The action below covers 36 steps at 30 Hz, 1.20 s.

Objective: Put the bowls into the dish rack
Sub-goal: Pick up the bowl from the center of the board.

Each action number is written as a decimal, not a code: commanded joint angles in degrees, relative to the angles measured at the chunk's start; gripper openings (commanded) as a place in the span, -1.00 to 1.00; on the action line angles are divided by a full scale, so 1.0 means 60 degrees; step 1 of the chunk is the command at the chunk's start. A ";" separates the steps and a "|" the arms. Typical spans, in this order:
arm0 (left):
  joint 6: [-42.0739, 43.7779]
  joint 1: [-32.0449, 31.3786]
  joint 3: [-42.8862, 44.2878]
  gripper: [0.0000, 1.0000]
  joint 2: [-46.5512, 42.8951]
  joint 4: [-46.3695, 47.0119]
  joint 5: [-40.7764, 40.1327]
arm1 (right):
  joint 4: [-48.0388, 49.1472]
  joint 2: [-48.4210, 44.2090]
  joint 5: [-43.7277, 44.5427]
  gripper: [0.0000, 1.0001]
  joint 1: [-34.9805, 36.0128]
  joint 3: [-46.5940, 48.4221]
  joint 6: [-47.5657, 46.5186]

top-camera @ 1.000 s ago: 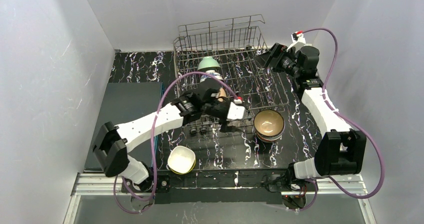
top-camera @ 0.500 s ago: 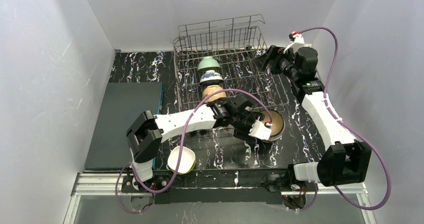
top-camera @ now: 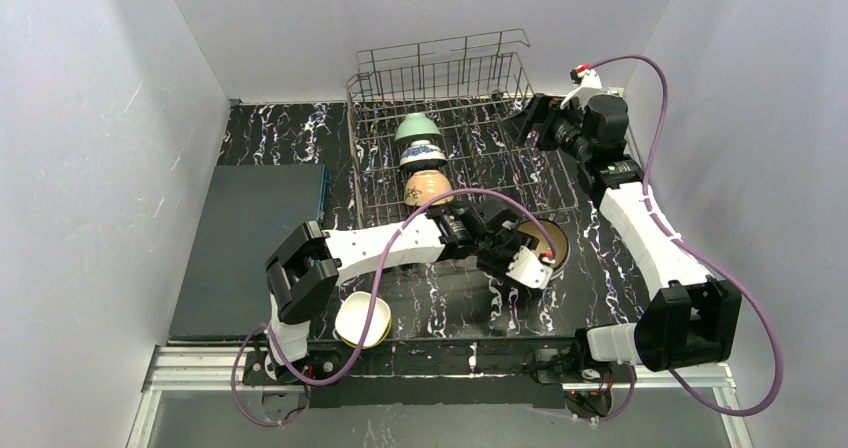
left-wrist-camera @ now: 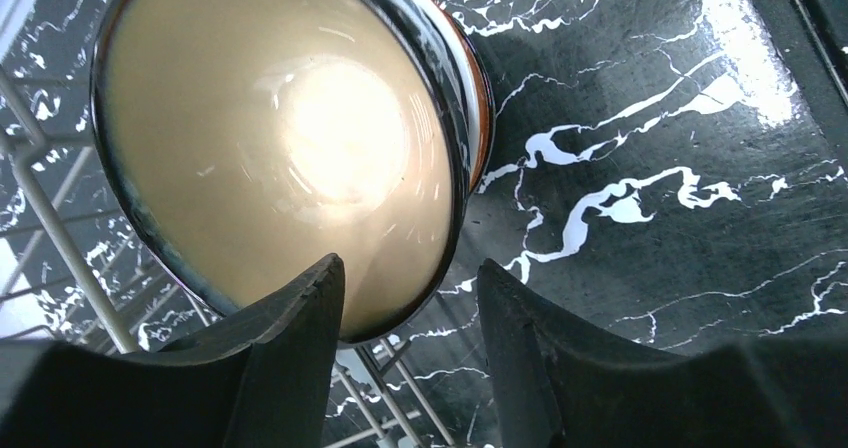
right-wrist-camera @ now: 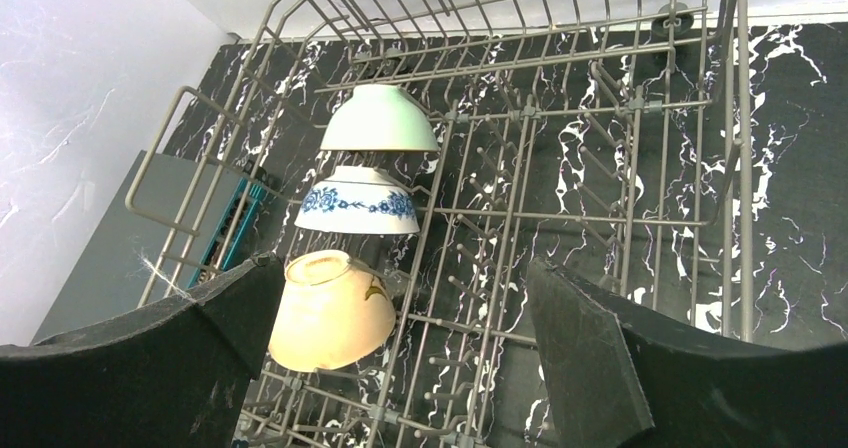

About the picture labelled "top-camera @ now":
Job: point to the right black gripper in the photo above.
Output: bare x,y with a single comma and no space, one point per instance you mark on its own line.
544,122

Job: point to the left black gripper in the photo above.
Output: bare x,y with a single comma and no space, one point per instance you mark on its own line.
499,241

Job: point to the cream white round bowl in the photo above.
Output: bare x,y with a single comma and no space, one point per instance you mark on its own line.
423,186

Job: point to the blue floral bowl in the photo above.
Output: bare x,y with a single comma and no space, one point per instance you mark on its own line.
422,155

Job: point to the green celadon bowl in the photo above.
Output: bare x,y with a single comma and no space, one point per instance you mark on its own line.
415,127

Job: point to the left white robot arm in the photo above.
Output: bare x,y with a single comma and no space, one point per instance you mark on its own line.
307,267

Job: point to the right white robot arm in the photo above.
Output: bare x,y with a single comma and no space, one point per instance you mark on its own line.
692,315

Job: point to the tan interior dark bowl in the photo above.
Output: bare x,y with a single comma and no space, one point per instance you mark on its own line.
560,245

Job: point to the white square bowl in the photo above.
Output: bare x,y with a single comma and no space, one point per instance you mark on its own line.
353,312

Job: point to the yellow rimmed bowl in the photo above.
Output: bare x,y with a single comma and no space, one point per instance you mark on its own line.
352,337

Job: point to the grey mat blue edge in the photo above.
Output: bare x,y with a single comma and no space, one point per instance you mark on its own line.
248,212

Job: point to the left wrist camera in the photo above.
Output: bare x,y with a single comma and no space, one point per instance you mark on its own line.
531,269

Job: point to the grey wire dish rack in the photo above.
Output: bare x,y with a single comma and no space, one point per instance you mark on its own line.
466,85

